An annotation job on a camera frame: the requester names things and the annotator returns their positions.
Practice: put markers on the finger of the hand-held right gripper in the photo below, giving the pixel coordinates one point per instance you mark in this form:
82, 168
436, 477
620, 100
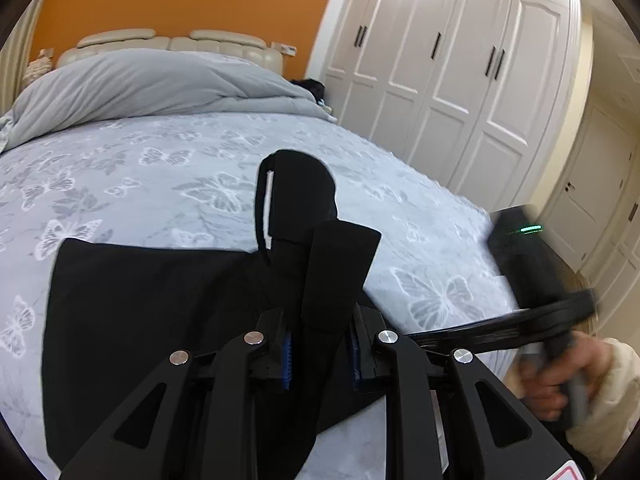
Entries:
475, 337

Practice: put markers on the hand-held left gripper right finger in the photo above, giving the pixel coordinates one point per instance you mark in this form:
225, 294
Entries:
400, 385

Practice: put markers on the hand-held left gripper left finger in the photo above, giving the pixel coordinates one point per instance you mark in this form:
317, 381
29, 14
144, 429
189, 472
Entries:
235, 375

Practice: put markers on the black pants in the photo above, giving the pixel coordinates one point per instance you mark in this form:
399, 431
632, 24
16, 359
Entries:
150, 310

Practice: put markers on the person's right forearm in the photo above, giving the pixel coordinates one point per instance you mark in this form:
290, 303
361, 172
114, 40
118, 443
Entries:
615, 410

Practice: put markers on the person's right hand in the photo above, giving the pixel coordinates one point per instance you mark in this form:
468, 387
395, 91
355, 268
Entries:
595, 360

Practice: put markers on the white door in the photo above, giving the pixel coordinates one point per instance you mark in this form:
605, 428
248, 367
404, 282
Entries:
590, 185

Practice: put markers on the white wardrobe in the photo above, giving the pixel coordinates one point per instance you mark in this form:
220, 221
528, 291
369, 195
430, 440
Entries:
450, 60

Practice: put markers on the butterfly print bed sheet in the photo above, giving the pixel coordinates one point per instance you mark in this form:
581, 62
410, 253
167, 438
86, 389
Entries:
150, 160

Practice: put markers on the dark cloth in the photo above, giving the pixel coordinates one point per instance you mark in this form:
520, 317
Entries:
309, 91

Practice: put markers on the grey duvet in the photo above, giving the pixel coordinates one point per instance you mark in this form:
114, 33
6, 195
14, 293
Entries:
150, 85

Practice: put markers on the cream padded headboard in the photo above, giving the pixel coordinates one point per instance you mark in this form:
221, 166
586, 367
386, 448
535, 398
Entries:
220, 38

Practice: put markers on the white flower decoration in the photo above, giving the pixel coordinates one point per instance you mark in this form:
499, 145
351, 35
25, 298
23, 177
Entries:
36, 71

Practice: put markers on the white pleated curtain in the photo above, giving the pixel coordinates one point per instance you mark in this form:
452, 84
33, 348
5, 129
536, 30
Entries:
20, 60

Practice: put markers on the wall switch panel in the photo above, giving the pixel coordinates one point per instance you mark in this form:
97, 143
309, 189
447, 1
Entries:
284, 48
46, 52

